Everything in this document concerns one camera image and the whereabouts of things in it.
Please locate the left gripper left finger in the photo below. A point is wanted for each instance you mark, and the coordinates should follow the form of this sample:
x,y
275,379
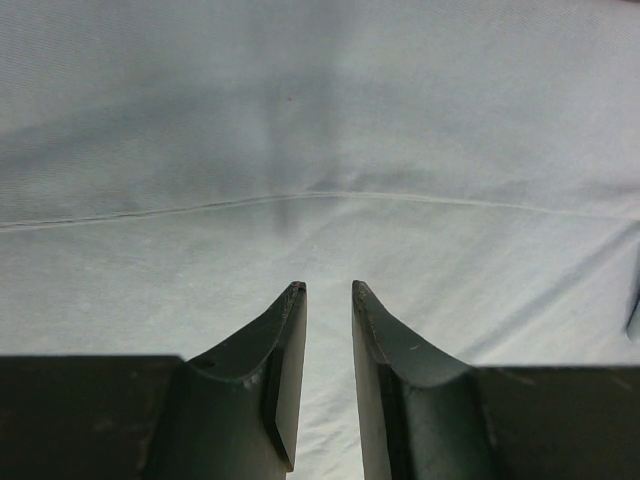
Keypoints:
x,y
233,411

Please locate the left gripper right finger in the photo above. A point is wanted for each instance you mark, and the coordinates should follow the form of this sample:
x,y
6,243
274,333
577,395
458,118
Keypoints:
x,y
420,415

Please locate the blue t shirt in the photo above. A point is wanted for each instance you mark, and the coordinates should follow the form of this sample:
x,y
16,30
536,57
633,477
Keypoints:
x,y
169,167

